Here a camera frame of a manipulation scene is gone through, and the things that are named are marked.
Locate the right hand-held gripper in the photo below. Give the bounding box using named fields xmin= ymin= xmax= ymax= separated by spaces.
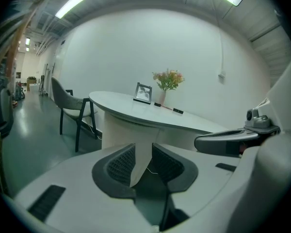
xmin=194 ymin=126 xmax=281 ymax=159

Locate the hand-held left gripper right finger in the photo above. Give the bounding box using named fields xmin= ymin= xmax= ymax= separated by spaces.
xmin=151 ymin=143 xmax=244 ymax=233

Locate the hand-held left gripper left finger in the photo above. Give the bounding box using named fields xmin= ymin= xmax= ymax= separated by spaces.
xmin=13 ymin=143 xmax=159 ymax=233

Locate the white curved desk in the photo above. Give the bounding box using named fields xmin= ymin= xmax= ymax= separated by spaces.
xmin=88 ymin=90 xmax=230 ymax=187

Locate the pink flower bouquet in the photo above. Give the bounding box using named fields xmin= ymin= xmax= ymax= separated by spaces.
xmin=152 ymin=68 xmax=185 ymax=92

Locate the grey chair with black legs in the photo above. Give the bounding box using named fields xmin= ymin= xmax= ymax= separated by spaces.
xmin=50 ymin=76 xmax=99 ymax=153

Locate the black round bin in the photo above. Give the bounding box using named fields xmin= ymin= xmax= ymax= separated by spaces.
xmin=0 ymin=79 xmax=14 ymax=138

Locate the metal ladder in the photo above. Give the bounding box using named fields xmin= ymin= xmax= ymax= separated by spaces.
xmin=40 ymin=63 xmax=56 ymax=97

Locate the black red vacuum cleaner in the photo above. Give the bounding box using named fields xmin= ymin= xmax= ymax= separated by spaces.
xmin=14 ymin=81 xmax=26 ymax=100

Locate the cardboard box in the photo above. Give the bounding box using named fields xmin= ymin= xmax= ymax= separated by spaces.
xmin=26 ymin=76 xmax=37 ymax=92

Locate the grey fisheye camera module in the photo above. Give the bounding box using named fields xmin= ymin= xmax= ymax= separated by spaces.
xmin=244 ymin=108 xmax=272 ymax=128

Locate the black picture frame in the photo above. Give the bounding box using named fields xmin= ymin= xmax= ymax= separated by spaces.
xmin=133 ymin=82 xmax=153 ymax=106

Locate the white wall conduit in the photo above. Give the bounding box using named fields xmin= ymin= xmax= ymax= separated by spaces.
xmin=212 ymin=0 xmax=225 ymax=72

